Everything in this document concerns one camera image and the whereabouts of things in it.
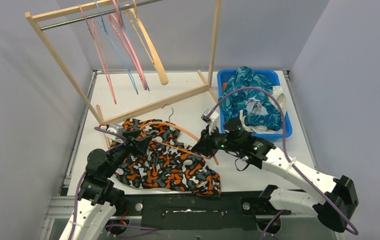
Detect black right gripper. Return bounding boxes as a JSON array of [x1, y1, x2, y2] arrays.
[[193, 124, 241, 157]]

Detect orange hanger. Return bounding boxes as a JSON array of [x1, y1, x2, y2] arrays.
[[136, 106, 220, 166]]

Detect orange camouflage shorts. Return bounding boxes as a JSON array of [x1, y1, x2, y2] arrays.
[[114, 118, 221, 197]]

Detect light blue hanger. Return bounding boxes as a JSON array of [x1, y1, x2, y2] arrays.
[[94, 0, 139, 95], [115, 0, 151, 92]]

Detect dark blue leaf print shorts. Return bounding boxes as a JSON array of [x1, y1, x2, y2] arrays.
[[219, 66, 282, 131]]

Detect wooden hanger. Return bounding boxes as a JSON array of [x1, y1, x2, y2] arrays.
[[126, 0, 169, 85]]

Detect white shorts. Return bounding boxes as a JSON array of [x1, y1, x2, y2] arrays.
[[239, 85, 287, 134]]

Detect thick pink hanger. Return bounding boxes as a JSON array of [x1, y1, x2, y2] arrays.
[[108, 0, 150, 91]]

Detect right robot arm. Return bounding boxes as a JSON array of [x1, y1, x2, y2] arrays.
[[192, 118, 359, 233]]

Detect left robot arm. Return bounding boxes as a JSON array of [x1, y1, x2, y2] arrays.
[[60, 130, 153, 240]]

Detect blue plastic bin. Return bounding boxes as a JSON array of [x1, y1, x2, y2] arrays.
[[217, 69, 293, 142]]

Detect wooden clothes rack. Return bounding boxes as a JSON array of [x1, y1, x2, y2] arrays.
[[24, 0, 223, 148]]

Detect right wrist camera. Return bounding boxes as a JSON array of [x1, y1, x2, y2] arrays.
[[201, 109, 220, 133]]

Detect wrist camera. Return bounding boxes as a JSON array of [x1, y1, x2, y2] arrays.
[[105, 123, 124, 141], [201, 109, 220, 133]]

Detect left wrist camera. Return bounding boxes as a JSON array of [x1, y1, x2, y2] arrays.
[[105, 123, 124, 141]]

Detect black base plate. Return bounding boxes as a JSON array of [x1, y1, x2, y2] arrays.
[[107, 191, 278, 233]]

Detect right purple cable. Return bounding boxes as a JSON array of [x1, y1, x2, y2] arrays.
[[206, 86, 359, 240]]

